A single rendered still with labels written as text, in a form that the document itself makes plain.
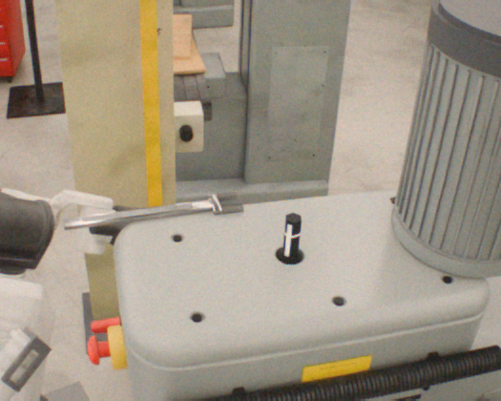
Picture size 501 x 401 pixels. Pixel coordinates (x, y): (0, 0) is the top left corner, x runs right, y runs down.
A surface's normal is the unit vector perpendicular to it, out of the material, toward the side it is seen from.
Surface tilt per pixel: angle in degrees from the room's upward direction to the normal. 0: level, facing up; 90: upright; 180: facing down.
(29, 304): 57
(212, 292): 0
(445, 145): 90
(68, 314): 0
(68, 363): 0
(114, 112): 90
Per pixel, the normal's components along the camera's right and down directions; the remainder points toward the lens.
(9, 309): 0.47, 0.00
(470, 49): -0.71, 0.39
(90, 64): 0.23, 0.58
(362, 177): 0.04, -0.80
